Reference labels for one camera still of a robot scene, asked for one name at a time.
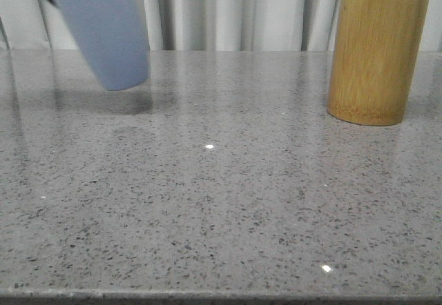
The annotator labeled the blue plastic cup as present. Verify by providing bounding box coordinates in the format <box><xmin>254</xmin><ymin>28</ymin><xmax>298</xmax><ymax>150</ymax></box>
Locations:
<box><xmin>53</xmin><ymin>0</ymin><xmax>150</xmax><ymax>91</ymax></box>

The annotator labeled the bamboo wooden cup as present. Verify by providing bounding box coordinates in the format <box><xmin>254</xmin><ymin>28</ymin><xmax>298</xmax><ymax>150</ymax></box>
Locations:
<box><xmin>327</xmin><ymin>0</ymin><xmax>429</xmax><ymax>126</ymax></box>

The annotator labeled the white curtain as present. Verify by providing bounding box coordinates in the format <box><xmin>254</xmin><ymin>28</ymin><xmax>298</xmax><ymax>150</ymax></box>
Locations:
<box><xmin>1</xmin><ymin>0</ymin><xmax>441</xmax><ymax>52</ymax></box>

